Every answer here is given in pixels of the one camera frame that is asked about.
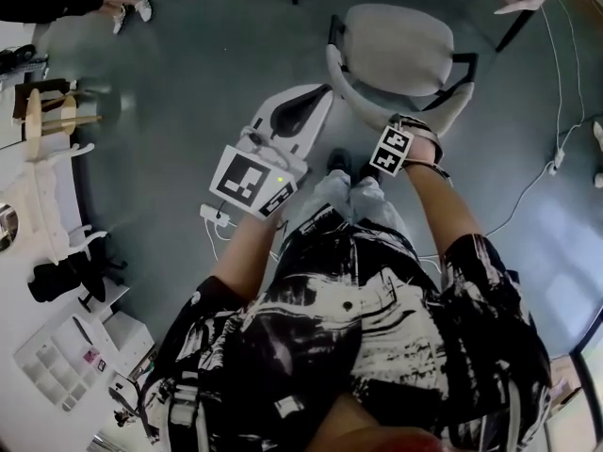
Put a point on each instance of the person's left forearm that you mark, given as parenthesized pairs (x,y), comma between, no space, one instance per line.
(245,257)

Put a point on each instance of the white power strip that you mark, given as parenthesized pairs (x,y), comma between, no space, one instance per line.
(557,160)
(216,214)

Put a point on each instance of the round mirror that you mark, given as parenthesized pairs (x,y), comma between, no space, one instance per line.
(7,229)

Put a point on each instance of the grey chair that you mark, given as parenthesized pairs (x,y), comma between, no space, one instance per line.
(400,50)

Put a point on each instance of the light grey trousers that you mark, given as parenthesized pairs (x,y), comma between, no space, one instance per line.
(348,200)

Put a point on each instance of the cardboard box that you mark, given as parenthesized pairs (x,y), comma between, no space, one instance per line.
(563,375)

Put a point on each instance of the white ornate vanity table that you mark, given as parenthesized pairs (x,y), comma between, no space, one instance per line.
(44,196)

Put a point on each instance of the black and white patterned shirt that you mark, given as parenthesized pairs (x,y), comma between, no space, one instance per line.
(306,342)

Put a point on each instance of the person's face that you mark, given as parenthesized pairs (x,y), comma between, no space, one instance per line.
(377,433)

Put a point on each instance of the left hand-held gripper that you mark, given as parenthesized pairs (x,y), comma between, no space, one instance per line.
(245,179)

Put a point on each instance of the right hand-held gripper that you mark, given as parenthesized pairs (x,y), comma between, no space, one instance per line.
(390,151)

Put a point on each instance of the person's black shoe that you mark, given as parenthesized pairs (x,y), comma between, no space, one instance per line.
(339,160)
(370,170)

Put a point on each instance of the black office chair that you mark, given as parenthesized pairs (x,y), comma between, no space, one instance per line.
(52,280)

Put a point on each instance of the person's right forearm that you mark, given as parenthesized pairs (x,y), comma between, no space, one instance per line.
(447,210)

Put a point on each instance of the white compartment organizer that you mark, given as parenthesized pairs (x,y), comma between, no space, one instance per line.
(52,375)

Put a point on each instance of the person's right hand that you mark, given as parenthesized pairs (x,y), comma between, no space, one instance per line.
(424,151)

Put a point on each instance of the round wooden stool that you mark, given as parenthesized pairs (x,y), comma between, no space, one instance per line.
(34,125)

